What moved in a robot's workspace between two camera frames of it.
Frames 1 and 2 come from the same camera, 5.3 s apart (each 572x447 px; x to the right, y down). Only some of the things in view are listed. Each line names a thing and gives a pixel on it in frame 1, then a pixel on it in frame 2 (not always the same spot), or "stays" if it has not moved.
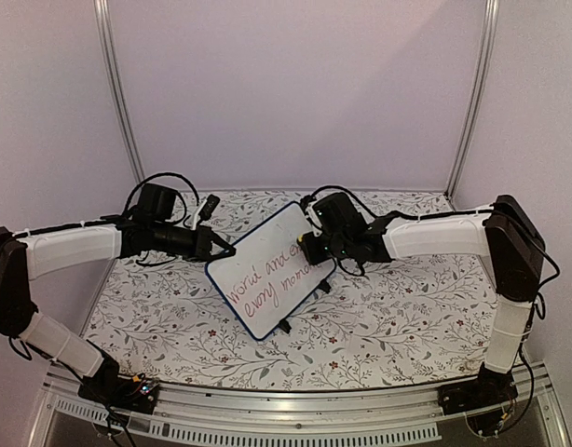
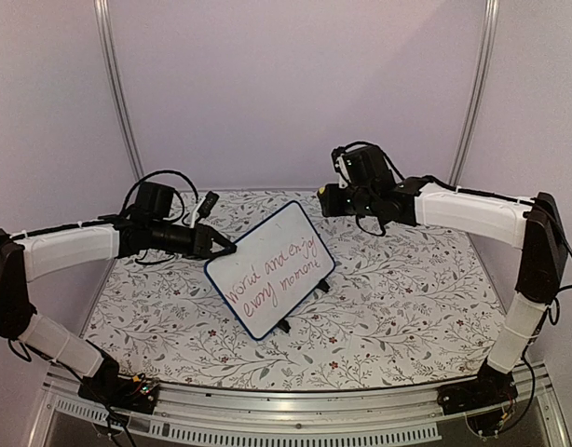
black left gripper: [203, 243] stays
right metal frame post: [491, 15] stays
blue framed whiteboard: [267, 280] stays
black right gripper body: [316, 255] to [337, 209]
